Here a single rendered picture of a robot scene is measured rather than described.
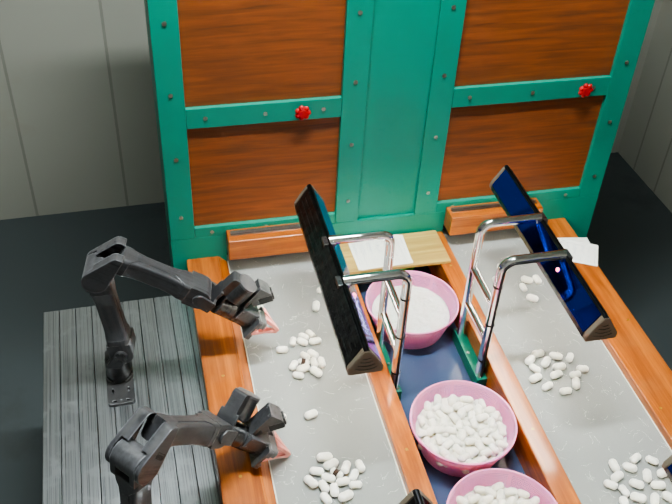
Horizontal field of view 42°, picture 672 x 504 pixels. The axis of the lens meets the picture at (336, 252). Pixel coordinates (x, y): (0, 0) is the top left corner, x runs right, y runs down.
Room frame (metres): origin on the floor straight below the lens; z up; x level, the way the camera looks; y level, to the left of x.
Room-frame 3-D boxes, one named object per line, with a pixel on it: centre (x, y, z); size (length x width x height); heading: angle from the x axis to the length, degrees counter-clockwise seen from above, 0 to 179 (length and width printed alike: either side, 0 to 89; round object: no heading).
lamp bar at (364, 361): (1.59, 0.00, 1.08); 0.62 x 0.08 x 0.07; 15
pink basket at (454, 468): (1.40, -0.34, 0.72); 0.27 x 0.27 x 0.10
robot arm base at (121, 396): (1.56, 0.56, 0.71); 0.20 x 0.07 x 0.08; 16
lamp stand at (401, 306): (1.61, -0.08, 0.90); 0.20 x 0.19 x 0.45; 15
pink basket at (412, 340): (1.83, -0.22, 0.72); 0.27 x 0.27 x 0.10
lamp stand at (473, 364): (1.71, -0.46, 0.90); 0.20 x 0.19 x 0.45; 15
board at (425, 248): (2.04, -0.17, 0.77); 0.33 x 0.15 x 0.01; 105
